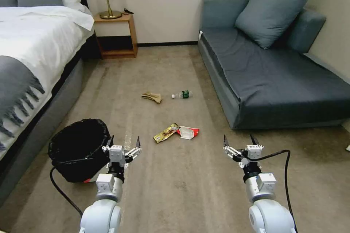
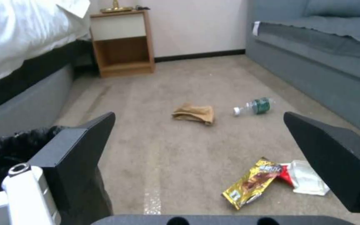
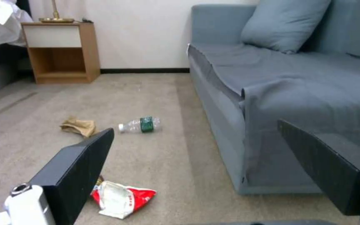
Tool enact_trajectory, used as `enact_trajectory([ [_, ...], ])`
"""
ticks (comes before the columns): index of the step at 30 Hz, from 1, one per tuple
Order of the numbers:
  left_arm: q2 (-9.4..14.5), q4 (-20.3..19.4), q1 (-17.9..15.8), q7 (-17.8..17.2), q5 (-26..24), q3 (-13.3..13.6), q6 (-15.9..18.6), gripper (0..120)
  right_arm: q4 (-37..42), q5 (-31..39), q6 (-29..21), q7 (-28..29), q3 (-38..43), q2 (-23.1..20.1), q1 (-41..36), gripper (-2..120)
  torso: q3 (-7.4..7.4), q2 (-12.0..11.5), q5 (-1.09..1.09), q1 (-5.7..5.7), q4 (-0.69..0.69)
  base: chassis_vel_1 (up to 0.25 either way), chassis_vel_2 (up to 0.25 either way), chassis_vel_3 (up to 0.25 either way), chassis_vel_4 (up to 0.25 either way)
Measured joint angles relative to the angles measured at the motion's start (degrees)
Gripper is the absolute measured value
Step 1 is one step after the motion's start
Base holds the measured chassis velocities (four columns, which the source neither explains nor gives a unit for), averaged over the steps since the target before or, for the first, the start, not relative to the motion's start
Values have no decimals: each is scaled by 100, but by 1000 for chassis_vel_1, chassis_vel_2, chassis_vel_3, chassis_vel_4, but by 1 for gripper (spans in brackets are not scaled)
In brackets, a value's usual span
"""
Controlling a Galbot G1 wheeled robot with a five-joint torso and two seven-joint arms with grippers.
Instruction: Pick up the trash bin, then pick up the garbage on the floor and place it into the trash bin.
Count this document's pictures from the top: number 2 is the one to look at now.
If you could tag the wooden nightstand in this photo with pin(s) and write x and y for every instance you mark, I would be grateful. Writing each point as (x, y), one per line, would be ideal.
(122, 43)

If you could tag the clear bottle with green label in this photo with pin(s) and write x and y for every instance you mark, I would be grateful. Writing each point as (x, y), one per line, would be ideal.
(255, 106)

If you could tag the bed with white duvet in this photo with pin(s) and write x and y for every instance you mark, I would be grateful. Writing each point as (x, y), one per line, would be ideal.
(23, 58)

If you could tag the brass lamp base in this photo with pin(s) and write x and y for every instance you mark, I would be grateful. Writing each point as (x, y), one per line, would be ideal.
(116, 7)

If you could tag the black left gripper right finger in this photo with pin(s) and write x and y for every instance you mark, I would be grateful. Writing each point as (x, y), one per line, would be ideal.
(333, 154)

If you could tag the small black object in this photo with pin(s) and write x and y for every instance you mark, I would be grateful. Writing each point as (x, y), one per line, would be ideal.
(143, 7)

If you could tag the grey-blue bed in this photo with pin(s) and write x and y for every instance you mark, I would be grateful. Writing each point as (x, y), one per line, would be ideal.
(320, 51)

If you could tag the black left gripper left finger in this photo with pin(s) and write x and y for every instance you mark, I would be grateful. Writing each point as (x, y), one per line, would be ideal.
(70, 159)

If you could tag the crumpled brown paper bag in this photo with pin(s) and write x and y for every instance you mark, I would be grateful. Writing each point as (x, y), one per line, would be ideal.
(195, 114)

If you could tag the red and white wrapper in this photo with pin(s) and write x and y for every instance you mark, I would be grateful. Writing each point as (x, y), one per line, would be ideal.
(302, 179)

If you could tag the gold snack wrapper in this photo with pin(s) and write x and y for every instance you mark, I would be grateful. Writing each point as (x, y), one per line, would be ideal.
(251, 184)

